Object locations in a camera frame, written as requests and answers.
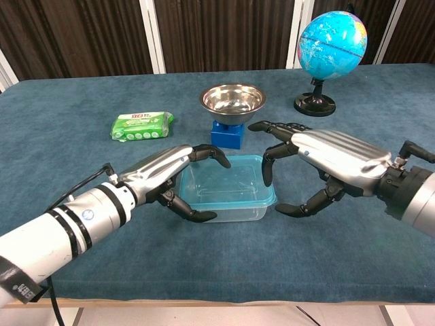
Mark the green wet wipes pack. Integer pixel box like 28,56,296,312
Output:
109,110,175,143

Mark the dark blue table cloth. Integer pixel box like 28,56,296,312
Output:
0,62,435,304

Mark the stainless steel bowl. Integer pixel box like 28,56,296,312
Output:
199,83,268,126

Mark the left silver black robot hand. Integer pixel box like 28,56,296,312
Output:
117,144,232,223

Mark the blue plastic block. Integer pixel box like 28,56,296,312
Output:
210,119,245,150

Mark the blue globe black stand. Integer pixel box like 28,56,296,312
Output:
294,10,368,117

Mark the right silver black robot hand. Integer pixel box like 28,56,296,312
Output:
247,120,394,218

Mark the white partition frame post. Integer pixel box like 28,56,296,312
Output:
373,0,407,65
139,0,167,75
0,49,20,93
285,0,315,69

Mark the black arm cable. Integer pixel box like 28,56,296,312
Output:
43,162,115,326

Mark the clear blue plastic container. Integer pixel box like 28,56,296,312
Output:
178,154,278,223

